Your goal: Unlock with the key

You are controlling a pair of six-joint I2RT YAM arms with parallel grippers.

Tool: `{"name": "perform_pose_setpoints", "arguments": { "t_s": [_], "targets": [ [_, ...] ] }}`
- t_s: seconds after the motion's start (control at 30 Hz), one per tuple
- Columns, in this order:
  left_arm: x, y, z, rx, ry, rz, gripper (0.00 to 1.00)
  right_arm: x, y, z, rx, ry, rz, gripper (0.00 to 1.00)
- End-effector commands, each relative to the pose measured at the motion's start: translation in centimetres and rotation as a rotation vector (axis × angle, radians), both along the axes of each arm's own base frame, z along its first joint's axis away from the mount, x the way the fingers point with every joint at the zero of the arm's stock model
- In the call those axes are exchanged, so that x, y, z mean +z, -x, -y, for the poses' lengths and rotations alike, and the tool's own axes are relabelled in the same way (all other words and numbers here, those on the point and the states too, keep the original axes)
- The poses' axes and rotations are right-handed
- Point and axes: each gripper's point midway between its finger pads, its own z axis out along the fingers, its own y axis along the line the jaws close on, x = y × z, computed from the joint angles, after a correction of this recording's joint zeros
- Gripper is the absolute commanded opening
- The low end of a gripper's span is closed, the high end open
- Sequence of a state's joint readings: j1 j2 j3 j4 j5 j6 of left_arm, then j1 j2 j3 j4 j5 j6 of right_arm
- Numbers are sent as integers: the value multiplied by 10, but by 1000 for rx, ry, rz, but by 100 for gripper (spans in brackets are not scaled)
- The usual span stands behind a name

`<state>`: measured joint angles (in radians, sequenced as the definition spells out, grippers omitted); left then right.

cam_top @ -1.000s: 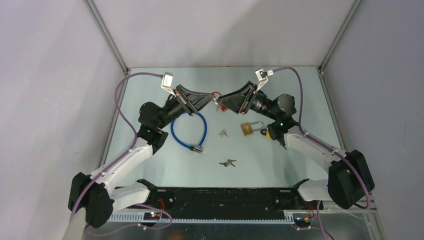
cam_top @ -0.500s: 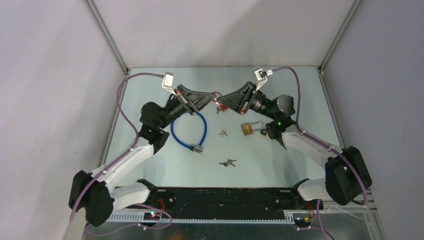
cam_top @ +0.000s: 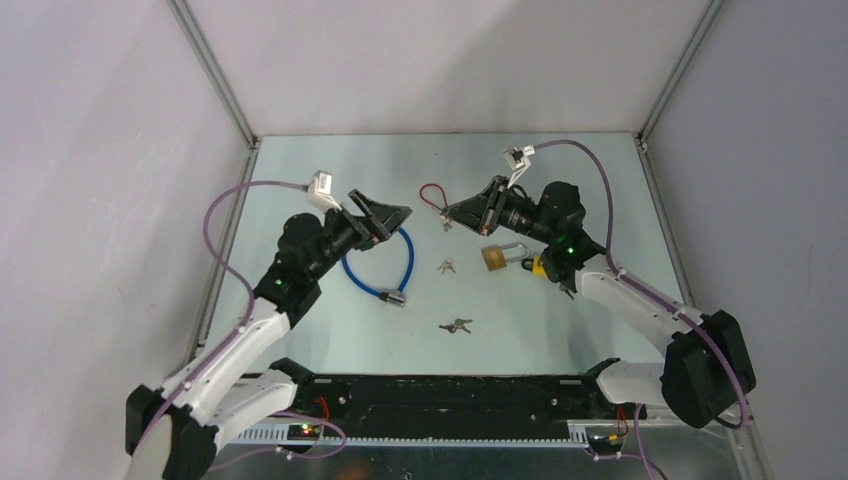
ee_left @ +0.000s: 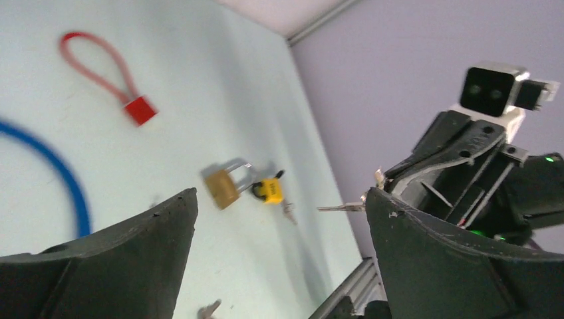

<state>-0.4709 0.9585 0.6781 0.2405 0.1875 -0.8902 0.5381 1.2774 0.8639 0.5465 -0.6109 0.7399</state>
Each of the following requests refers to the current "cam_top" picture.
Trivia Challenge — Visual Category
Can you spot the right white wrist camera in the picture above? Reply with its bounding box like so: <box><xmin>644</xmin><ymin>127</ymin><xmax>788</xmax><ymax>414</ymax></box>
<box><xmin>503</xmin><ymin>145</ymin><xmax>535</xmax><ymax>188</ymax></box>

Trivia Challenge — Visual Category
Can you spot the yellow black padlock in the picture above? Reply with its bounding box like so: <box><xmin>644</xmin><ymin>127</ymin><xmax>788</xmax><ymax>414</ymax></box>
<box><xmin>520</xmin><ymin>256</ymin><xmax>547</xmax><ymax>277</ymax></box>

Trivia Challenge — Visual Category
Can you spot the brass padlock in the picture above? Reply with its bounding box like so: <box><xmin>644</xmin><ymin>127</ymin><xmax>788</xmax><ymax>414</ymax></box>
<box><xmin>481</xmin><ymin>242</ymin><xmax>531</xmax><ymax>272</ymax></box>

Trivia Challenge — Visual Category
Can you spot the silver key bunch front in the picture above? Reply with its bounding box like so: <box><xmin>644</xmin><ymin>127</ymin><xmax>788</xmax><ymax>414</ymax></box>
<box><xmin>439</xmin><ymin>318</ymin><xmax>473</xmax><ymax>334</ymax></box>

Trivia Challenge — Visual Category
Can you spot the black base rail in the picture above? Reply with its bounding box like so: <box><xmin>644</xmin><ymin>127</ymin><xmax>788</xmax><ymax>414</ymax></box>
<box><xmin>290</xmin><ymin>374</ymin><xmax>636</xmax><ymax>443</ymax></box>

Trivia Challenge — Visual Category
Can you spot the silver key bunch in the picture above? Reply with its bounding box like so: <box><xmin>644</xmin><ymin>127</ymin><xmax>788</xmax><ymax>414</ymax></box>
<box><xmin>437</xmin><ymin>259</ymin><xmax>456</xmax><ymax>275</ymax></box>
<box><xmin>439</xmin><ymin>318</ymin><xmax>473</xmax><ymax>334</ymax></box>

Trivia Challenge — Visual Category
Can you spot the blue cable lock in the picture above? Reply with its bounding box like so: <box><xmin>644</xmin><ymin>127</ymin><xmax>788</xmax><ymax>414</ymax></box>
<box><xmin>341</xmin><ymin>227</ymin><xmax>416</xmax><ymax>309</ymax></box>

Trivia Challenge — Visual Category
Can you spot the right circuit board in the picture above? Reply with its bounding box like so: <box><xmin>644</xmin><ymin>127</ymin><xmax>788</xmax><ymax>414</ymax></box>
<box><xmin>588</xmin><ymin>434</ymin><xmax>627</xmax><ymax>450</ymax></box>

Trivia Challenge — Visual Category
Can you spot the right aluminium frame post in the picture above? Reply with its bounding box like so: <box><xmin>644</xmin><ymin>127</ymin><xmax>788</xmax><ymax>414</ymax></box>
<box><xmin>636</xmin><ymin>0</ymin><xmax>728</xmax><ymax>153</ymax></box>

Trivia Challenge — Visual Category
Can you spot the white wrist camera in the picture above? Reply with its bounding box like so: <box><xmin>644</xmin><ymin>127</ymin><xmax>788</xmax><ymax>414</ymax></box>
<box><xmin>503</xmin><ymin>145</ymin><xmax>535</xmax><ymax>188</ymax></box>
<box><xmin>306</xmin><ymin>170</ymin><xmax>342</xmax><ymax>213</ymax></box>

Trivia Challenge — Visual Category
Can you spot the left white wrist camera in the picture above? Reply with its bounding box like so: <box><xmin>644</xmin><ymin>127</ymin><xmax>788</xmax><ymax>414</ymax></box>
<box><xmin>306</xmin><ymin>170</ymin><xmax>342</xmax><ymax>213</ymax></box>

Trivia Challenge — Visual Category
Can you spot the red cable padlock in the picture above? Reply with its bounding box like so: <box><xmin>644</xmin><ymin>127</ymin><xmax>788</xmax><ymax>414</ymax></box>
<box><xmin>418</xmin><ymin>183</ymin><xmax>449</xmax><ymax>214</ymax></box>

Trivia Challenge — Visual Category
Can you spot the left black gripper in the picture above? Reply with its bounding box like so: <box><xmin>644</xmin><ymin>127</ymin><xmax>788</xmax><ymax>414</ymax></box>
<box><xmin>308</xmin><ymin>190</ymin><xmax>410</xmax><ymax>281</ymax></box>

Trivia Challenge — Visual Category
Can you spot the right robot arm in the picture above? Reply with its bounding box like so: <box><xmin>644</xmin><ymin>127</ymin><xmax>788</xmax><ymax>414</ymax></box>
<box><xmin>443</xmin><ymin>176</ymin><xmax>757</xmax><ymax>428</ymax></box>

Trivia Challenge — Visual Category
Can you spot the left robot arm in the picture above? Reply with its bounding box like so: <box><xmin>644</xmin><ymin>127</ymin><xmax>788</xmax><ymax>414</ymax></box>
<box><xmin>125</xmin><ymin>190</ymin><xmax>412</xmax><ymax>479</ymax></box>

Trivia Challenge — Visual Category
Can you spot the circuit board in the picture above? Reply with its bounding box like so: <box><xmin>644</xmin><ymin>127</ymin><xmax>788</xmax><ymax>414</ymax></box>
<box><xmin>286</xmin><ymin>423</ymin><xmax>323</xmax><ymax>442</ymax></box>
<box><xmin>588</xmin><ymin>434</ymin><xmax>627</xmax><ymax>450</ymax></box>

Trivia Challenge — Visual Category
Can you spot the left aluminium frame post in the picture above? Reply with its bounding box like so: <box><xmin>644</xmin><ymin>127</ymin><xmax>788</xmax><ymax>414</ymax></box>
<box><xmin>166</xmin><ymin>0</ymin><xmax>258</xmax><ymax>149</ymax></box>

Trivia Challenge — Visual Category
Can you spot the left circuit board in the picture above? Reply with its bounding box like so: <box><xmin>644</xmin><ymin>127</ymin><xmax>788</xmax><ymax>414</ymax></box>
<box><xmin>286</xmin><ymin>423</ymin><xmax>323</xmax><ymax>442</ymax></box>

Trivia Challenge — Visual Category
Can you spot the aluminium frame post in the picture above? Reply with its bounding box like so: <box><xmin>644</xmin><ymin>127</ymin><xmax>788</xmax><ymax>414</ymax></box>
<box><xmin>166</xmin><ymin>0</ymin><xmax>258</xmax><ymax>149</ymax></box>
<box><xmin>636</xmin><ymin>0</ymin><xmax>728</xmax><ymax>153</ymax></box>

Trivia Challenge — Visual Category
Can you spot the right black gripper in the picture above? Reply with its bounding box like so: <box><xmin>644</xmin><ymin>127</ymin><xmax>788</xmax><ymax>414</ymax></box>
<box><xmin>442</xmin><ymin>177</ymin><xmax>556</xmax><ymax>247</ymax></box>

